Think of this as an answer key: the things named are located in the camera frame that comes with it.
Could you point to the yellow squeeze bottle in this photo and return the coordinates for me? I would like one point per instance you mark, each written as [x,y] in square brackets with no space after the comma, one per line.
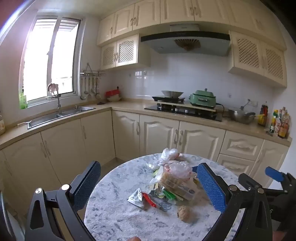
[261,118]

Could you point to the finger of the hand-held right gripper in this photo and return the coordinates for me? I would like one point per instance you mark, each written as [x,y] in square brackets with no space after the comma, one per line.
[274,173]
[248,184]

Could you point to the steel mixing bowl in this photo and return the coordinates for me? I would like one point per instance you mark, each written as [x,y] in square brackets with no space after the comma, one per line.
[241,118]

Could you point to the black glass hob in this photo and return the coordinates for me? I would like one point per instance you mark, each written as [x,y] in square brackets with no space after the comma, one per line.
[196,114]

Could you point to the yellow green wrapper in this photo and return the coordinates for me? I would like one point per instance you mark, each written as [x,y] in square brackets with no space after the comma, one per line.
[157,173]

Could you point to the cream lower cabinets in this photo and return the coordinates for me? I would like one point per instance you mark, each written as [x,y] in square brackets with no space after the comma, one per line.
[97,136]

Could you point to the black portable stove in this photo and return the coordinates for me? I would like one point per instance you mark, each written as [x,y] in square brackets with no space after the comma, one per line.
[168,99]

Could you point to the hanging steel utensil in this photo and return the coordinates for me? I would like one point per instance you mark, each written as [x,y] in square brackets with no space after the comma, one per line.
[86,91]
[98,95]
[93,90]
[82,96]

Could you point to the red wrapper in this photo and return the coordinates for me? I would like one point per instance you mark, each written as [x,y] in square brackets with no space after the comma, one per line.
[148,198]

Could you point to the steel wok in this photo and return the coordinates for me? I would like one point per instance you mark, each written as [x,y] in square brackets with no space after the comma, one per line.
[172,93]

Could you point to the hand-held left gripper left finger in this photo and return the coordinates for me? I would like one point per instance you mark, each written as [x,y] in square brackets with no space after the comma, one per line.
[86,185]

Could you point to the silver sachet wrapper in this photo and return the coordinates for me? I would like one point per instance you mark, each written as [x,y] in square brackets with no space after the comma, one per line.
[136,198]

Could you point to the brown cookie ball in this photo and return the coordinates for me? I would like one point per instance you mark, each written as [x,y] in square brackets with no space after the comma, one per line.
[183,213]

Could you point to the green electric pot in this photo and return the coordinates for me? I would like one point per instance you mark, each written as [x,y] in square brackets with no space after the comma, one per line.
[203,98]

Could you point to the cracker package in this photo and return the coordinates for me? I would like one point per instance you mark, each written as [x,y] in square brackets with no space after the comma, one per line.
[178,185]

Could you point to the wooden board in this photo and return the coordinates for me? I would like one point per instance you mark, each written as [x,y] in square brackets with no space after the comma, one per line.
[203,108]

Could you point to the grey wrapper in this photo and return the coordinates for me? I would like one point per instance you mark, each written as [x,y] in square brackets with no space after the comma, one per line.
[164,205]

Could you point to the green cap condiment bottle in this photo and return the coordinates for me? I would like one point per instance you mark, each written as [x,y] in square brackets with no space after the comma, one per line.
[274,122]

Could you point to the wide lattice door cabinet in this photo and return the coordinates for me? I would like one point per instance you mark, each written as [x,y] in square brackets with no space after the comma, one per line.
[248,54]

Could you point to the steel faucet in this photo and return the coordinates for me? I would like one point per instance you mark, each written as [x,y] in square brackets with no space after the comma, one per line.
[58,102]

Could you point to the window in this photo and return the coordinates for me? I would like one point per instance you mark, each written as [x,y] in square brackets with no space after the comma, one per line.
[41,58]

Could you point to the wall utensil rack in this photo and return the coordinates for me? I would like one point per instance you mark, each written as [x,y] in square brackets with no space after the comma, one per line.
[92,74]

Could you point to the dark sauce bottle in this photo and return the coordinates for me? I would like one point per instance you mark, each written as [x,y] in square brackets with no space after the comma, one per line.
[264,110]

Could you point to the slim condiment bottle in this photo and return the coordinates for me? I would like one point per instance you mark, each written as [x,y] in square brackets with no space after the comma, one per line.
[279,118]

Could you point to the red container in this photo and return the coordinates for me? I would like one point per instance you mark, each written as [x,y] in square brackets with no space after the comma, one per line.
[112,93]

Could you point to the glass jar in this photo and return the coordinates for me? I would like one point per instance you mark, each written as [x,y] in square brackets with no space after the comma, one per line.
[1,125]

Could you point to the steel sink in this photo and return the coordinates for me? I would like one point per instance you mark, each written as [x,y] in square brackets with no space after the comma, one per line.
[46,119]

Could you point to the cream carved drawer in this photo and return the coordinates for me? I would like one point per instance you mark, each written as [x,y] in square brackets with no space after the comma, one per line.
[235,164]
[241,144]

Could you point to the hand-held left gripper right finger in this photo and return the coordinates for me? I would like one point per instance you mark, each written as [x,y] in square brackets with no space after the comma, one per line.
[211,185]

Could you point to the white bowl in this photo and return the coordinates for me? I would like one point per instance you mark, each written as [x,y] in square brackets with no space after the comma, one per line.
[113,99]

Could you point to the amber oil bottle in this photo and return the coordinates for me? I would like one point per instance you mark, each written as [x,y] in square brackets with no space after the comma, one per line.
[284,127]

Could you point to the small lattice door cabinet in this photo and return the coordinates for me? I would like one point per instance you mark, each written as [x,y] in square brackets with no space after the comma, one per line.
[126,52]

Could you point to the range hood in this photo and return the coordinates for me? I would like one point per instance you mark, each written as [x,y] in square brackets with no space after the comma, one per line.
[185,49]

